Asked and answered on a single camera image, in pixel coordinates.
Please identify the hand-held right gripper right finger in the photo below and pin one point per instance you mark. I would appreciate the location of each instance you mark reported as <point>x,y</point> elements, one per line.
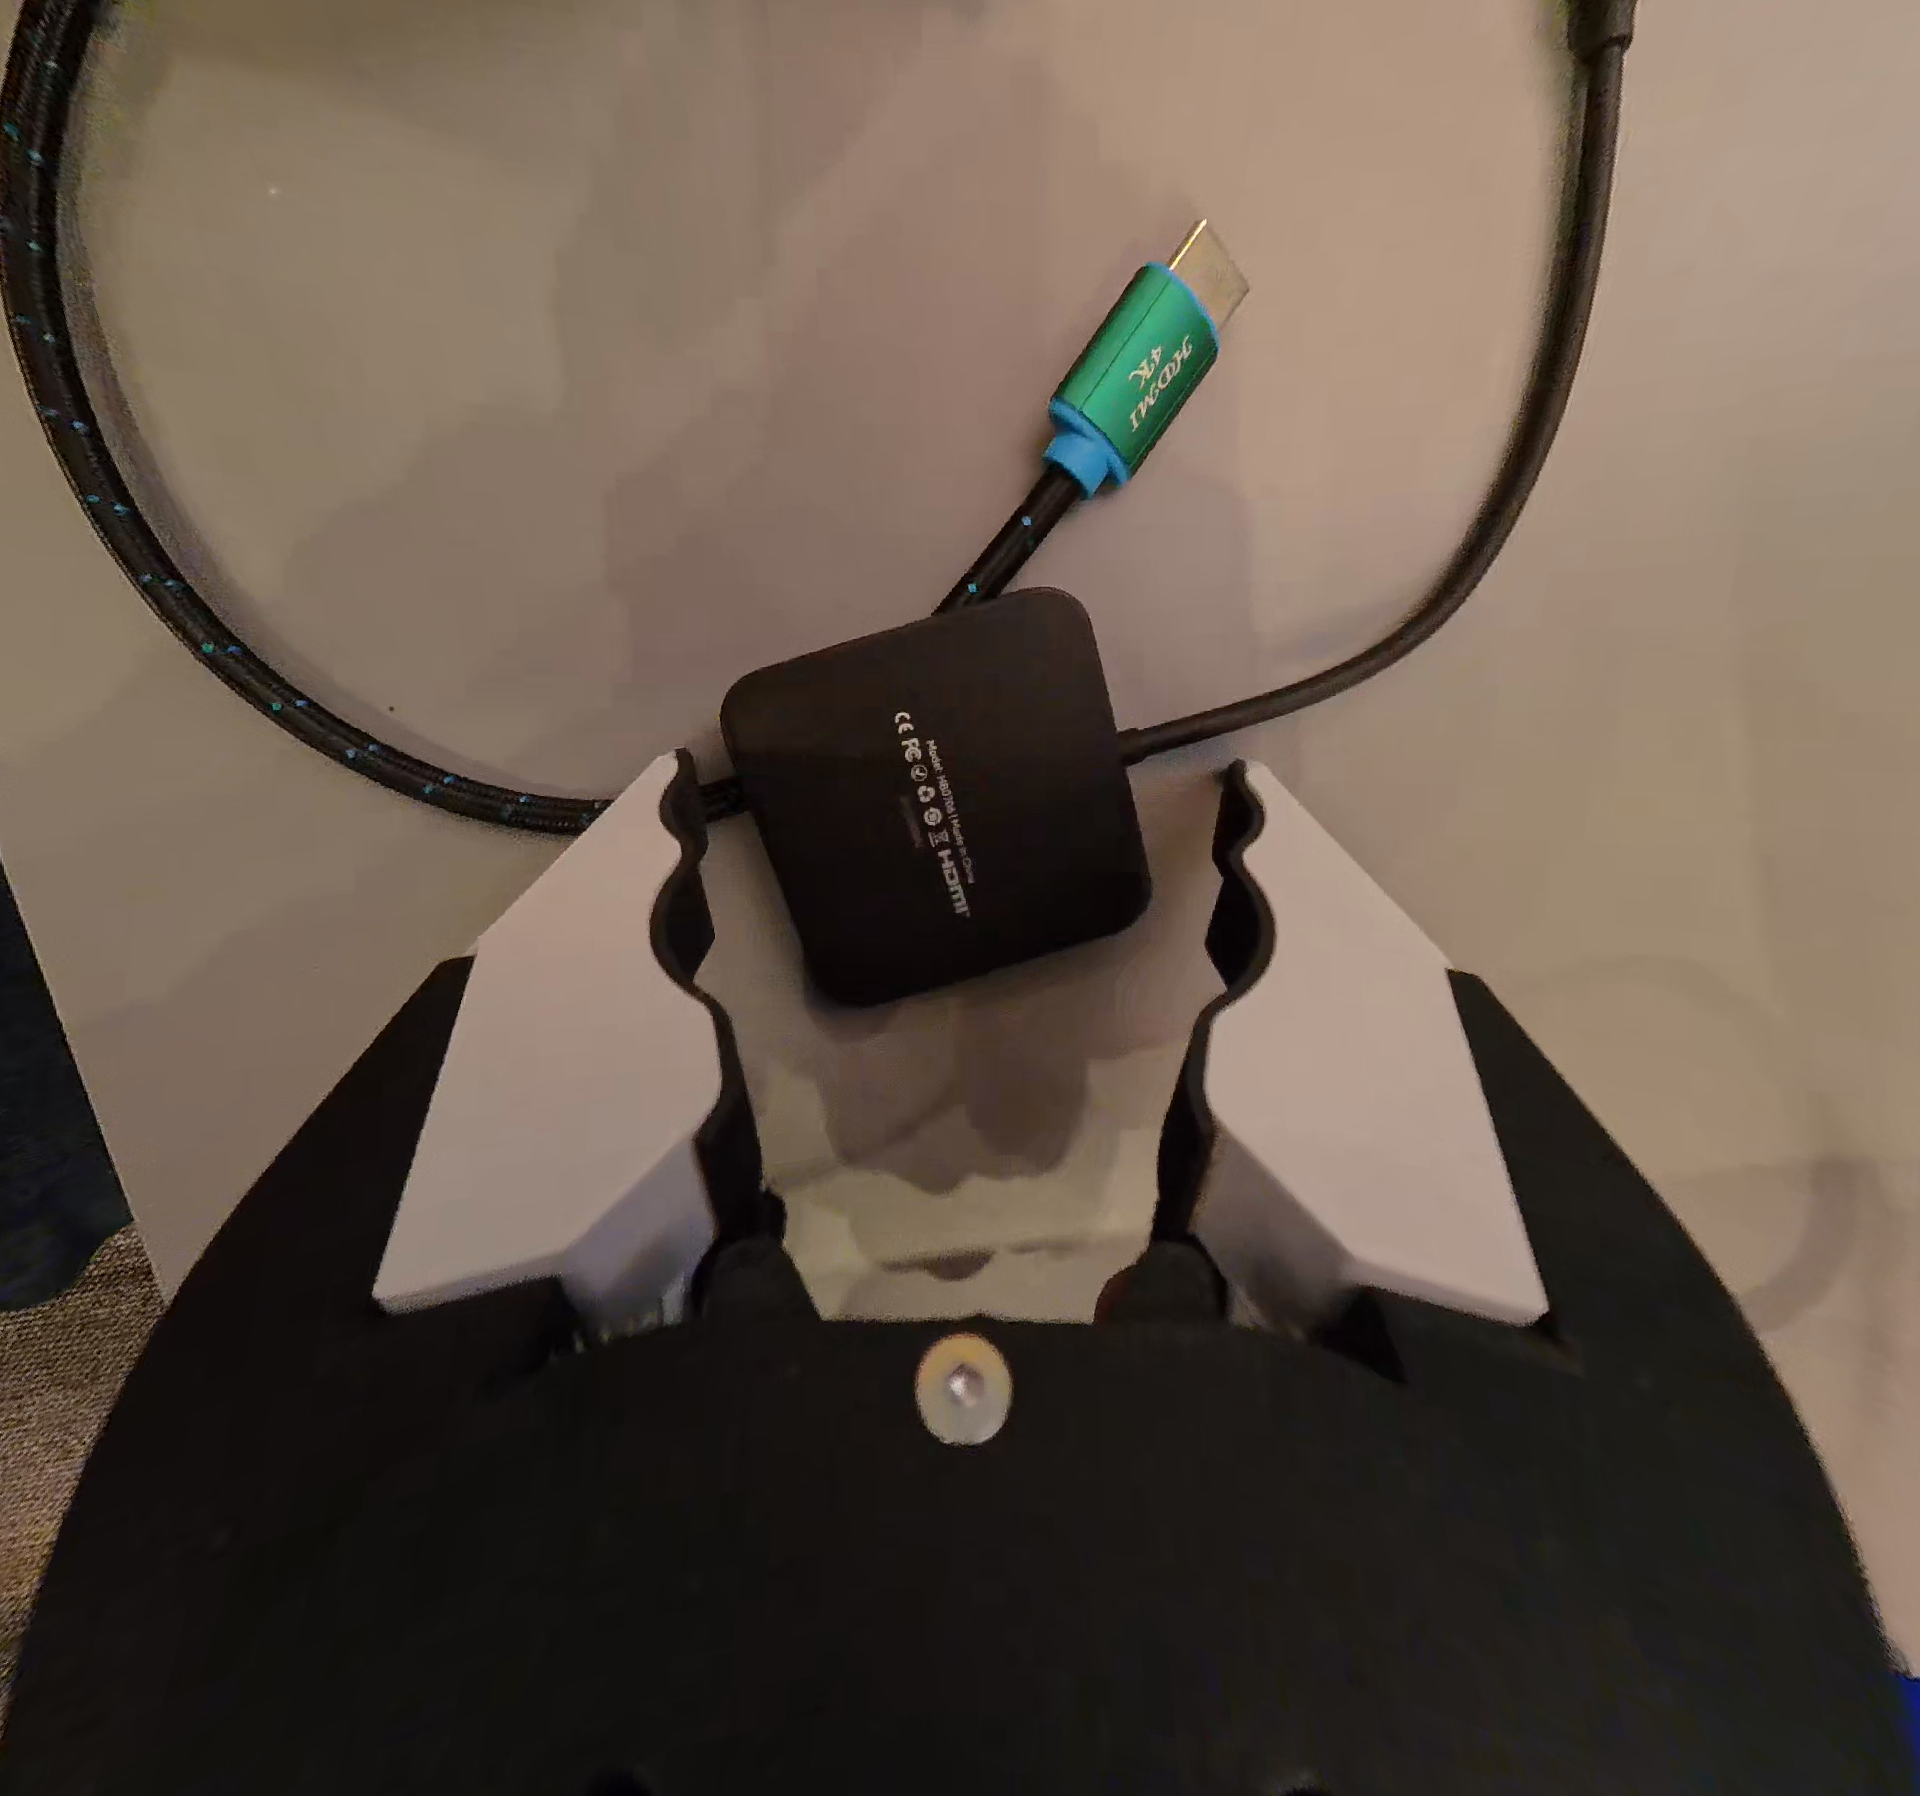
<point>1365,1076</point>

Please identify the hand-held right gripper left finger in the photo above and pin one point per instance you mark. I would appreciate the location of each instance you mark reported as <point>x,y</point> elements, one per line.
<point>572,1076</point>

